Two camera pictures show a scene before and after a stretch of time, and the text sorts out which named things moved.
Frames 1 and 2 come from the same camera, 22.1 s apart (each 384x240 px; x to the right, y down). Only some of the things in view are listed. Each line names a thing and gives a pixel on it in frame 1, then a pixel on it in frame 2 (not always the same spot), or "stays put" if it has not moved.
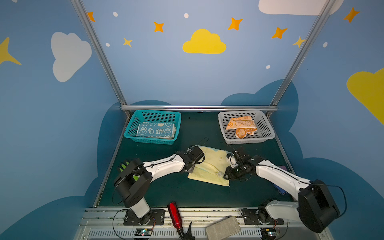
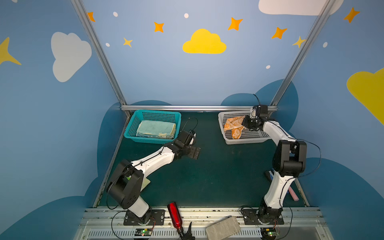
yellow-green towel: (212, 170) → (156, 129)
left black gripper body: (199, 154) → (190, 151)
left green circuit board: (143, 232) stays put
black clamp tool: (186, 236) stays put
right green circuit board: (268, 233) stays put
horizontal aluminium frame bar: (201, 108) stays put
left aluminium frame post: (82, 14) stays put
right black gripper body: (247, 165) → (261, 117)
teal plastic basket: (152, 116) stays put
